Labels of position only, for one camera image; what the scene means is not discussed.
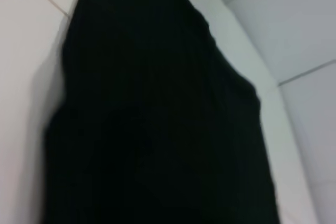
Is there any black shirt with FREE print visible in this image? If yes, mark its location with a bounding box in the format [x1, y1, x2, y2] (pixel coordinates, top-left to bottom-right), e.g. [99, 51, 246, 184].
[43, 0, 281, 224]

